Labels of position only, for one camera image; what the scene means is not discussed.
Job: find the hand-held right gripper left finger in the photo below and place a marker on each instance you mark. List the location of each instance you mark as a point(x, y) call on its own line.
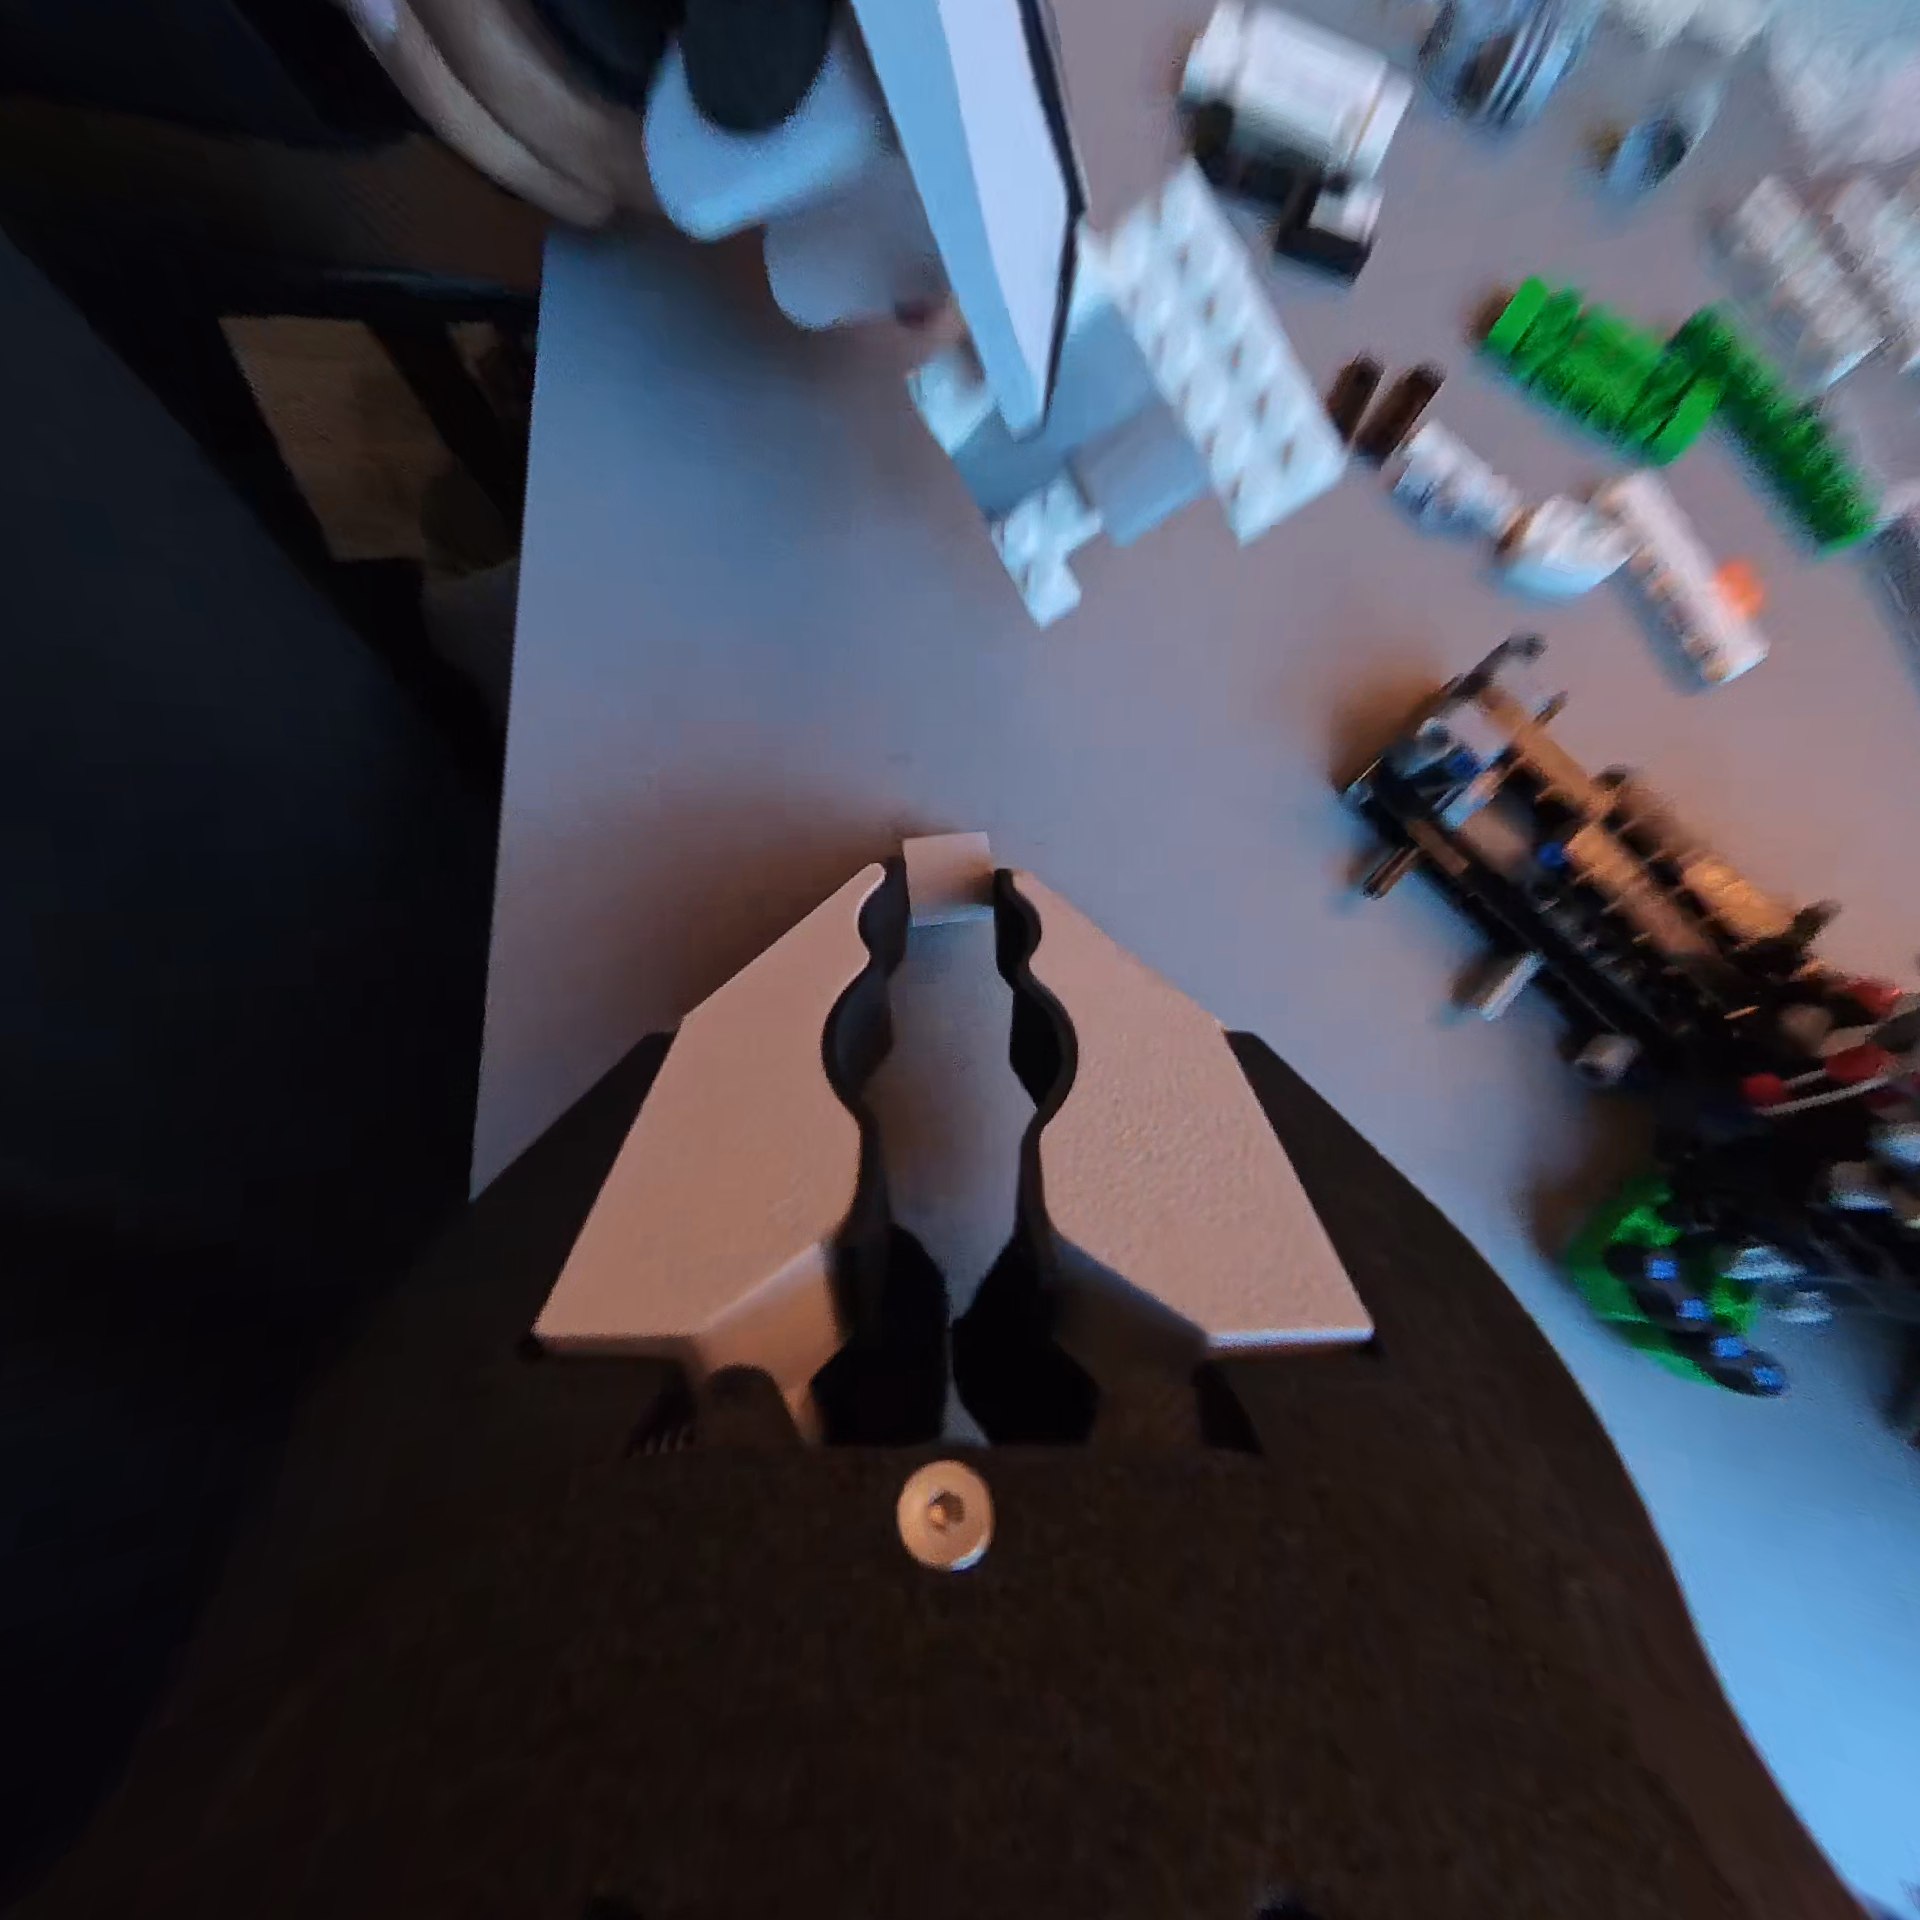
point(721, 1172)

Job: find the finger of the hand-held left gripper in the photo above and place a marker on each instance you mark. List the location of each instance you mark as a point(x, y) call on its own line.
point(975, 225)

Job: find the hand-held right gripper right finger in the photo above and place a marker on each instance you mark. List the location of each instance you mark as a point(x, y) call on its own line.
point(1184, 1185)

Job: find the white brick plate assembly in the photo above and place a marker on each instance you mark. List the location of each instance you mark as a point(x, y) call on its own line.
point(1214, 376)

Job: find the person's left hand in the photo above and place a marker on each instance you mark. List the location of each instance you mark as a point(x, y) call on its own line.
point(481, 105)

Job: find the black toy strip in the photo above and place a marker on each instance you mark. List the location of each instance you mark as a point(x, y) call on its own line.
point(1358, 399)
point(1407, 413)

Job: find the green black brick assembly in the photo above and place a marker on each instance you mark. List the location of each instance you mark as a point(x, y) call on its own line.
point(1664, 1289)

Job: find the toy truck model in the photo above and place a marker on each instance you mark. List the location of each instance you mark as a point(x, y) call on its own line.
point(1621, 902)

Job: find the grey toy connector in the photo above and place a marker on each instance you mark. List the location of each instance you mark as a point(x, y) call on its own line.
point(1448, 480)

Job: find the cluster of grey wheel hubs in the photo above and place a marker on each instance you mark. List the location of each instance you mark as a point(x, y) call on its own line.
point(1517, 54)

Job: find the person's black clothing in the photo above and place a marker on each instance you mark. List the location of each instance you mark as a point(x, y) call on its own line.
point(182, 902)

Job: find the white bent toy beam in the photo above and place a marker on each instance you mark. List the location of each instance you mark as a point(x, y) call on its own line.
point(1569, 547)

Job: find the long white toy beam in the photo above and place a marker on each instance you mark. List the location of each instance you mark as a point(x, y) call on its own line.
point(1681, 580)

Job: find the orange toy piece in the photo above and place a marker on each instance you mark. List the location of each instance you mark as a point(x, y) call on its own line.
point(1741, 588)

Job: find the stack of white toy beams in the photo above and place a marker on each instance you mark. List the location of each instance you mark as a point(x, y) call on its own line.
point(1800, 270)

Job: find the green toy beam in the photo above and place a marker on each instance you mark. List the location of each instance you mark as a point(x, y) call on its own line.
point(1786, 436)

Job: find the green toy frame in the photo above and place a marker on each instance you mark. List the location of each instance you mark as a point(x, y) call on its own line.
point(1589, 368)

